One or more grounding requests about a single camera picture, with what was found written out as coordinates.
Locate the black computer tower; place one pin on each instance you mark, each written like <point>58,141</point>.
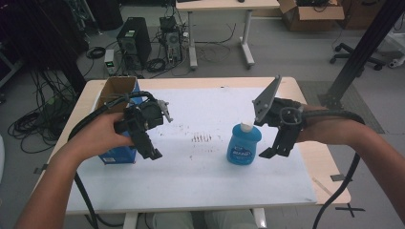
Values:
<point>135,41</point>

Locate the black metal stand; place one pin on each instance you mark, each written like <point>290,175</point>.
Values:
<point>363,51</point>

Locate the small white power supply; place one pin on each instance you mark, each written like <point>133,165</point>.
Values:
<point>110,62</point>

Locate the open computer case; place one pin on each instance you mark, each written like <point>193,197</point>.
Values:
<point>172,41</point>

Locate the black office chair base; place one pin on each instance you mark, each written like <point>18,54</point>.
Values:
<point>356,57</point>

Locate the white sheet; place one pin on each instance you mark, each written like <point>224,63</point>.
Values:
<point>197,178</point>

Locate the blue cardboard box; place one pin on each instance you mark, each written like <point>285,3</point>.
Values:
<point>119,87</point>

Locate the person's left hand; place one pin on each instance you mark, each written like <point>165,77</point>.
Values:
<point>98,133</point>

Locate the black curtain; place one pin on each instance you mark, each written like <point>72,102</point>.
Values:
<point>38,35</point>

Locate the blue bottle with white cap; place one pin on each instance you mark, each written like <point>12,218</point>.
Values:
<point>243,146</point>

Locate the white desk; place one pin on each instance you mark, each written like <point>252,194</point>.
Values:
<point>223,4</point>

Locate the person's right hand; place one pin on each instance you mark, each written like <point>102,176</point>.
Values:
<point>324,127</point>

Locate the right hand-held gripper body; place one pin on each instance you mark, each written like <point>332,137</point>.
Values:
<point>283,114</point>

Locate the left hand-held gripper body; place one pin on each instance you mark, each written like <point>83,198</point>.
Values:
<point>148,114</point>

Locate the black tape cross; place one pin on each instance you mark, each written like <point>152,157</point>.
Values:
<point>350,209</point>

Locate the black tape strip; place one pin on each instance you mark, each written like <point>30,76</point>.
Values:
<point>339,177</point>
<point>39,169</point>

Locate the open brown cardboard box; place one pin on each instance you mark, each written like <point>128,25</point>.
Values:
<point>312,16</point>

